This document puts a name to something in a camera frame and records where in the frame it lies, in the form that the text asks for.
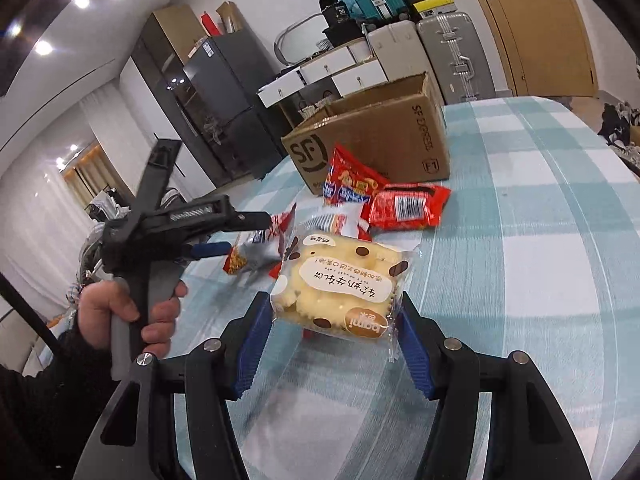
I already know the silver suitcase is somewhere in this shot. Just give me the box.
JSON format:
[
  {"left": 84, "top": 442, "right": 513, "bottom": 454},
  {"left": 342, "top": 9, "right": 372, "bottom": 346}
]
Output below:
[{"left": 416, "top": 12, "right": 496, "bottom": 105}]

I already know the red black snack pack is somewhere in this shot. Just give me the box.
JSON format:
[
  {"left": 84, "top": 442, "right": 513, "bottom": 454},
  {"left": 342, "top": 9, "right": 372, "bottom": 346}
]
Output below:
[{"left": 366, "top": 183, "right": 451, "bottom": 231}]

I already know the yellow cake pack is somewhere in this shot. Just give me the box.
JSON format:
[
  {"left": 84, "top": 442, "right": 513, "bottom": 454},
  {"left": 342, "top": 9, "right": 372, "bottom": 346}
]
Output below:
[{"left": 270, "top": 230, "right": 419, "bottom": 362}]

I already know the wooden door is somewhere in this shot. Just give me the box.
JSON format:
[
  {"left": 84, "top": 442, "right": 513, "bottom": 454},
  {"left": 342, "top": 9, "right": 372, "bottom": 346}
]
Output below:
[{"left": 478, "top": 0, "right": 597, "bottom": 98}]

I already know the white red snack bag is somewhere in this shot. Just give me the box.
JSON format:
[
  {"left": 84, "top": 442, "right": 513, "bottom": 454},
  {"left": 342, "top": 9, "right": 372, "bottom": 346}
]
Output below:
[{"left": 222, "top": 203, "right": 296, "bottom": 275}]

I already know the beige suitcase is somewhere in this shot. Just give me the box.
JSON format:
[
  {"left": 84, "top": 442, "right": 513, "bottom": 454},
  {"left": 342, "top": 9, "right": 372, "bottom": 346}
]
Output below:
[{"left": 367, "top": 20, "right": 445, "bottom": 106}]

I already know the black refrigerator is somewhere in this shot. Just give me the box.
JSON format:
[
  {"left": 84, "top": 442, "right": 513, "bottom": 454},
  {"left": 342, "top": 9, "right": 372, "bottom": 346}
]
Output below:
[{"left": 184, "top": 28, "right": 291, "bottom": 179}]

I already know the person's left hand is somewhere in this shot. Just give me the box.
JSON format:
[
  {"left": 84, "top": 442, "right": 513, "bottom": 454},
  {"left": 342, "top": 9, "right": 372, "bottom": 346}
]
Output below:
[{"left": 77, "top": 281, "right": 189, "bottom": 358}]

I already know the dark glass cabinet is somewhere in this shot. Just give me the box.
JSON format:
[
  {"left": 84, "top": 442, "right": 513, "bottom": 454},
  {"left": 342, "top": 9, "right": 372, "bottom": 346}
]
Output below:
[{"left": 132, "top": 6, "right": 246, "bottom": 186}]

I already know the white drawer desk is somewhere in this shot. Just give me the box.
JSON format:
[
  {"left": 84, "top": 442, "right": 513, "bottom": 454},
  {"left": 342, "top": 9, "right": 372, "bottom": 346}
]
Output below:
[{"left": 257, "top": 38, "right": 388, "bottom": 107}]

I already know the SF cardboard box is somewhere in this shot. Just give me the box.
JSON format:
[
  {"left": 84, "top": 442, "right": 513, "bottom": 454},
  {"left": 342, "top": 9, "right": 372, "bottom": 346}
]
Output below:
[{"left": 282, "top": 73, "right": 450, "bottom": 195}]

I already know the woven laundry basket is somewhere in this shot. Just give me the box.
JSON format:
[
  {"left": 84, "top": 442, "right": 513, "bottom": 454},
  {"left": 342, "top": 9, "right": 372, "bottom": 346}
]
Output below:
[{"left": 298, "top": 98, "right": 332, "bottom": 120}]

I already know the red chocolate biscuit pack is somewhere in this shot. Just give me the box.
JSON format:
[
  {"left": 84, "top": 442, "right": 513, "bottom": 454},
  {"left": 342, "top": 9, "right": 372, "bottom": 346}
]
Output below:
[{"left": 272, "top": 203, "right": 371, "bottom": 261}]

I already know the red triangular crisps bag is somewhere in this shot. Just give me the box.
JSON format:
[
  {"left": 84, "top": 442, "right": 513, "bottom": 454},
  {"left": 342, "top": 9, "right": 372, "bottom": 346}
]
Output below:
[{"left": 322, "top": 144, "right": 390, "bottom": 205}]

